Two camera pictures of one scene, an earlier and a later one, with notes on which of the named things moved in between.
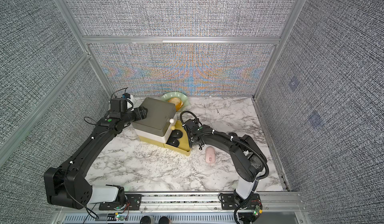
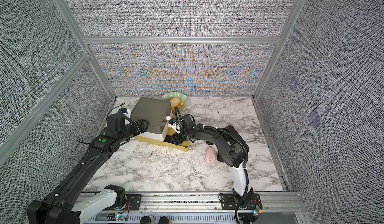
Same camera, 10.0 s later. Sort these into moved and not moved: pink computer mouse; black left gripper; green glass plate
Moved: black left gripper
Not moved: green glass plate; pink computer mouse
